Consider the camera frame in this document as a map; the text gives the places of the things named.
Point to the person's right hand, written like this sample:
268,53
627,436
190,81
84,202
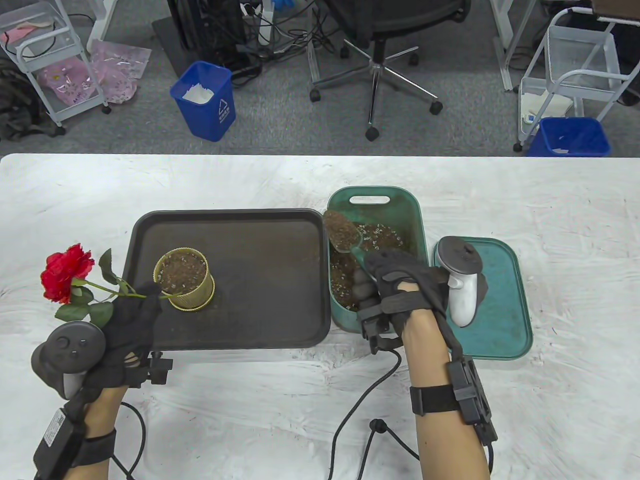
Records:
400,280

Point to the pink paper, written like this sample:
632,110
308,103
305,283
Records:
17,34

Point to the black box with white label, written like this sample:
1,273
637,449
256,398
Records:
52,442

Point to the person's left forearm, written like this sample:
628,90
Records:
102,417

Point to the brown cardboard box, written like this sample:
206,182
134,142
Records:
617,7

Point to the red artificial rose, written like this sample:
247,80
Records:
65,272

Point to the pink plastic bag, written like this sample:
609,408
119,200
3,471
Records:
120,70
65,80

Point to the black lattice wrist mount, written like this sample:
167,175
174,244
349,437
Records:
470,395

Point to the person's left hand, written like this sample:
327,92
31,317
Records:
125,342

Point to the brown potting mix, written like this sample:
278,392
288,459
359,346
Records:
340,227

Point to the grey handheld controller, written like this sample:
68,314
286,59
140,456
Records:
462,300
65,350

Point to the gold flower pot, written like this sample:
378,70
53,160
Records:
200,297

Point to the black floor mat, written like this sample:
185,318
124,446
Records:
170,45

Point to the green plastic bin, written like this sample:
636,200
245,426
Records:
415,215

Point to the green plastic trowel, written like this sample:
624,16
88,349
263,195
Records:
352,245

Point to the black backpack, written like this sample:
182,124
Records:
15,110

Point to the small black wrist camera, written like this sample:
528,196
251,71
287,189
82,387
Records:
380,325
161,369

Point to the dark brown tray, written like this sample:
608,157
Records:
260,280

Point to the black office chair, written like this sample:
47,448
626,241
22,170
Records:
380,20

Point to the black computer tower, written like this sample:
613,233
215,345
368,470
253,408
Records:
210,25

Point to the green bin lid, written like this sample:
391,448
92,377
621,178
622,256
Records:
505,310

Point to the blue trash bin white symbol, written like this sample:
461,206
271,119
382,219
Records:
210,120

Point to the white desk leg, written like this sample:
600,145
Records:
102,20
505,45

